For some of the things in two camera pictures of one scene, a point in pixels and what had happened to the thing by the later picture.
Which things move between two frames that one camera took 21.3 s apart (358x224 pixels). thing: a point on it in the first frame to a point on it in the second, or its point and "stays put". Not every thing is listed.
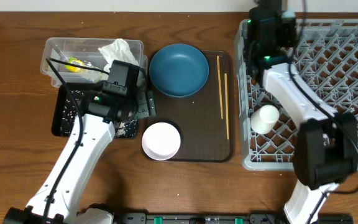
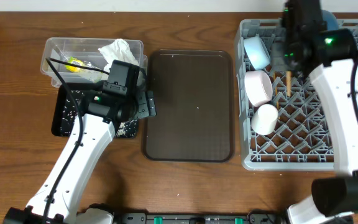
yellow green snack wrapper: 74,68 stays put
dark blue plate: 179,70 to 332,22
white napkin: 119,50 stays put
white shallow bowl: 161,141 to 258,87
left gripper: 150,104 stays put
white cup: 264,119 stays put
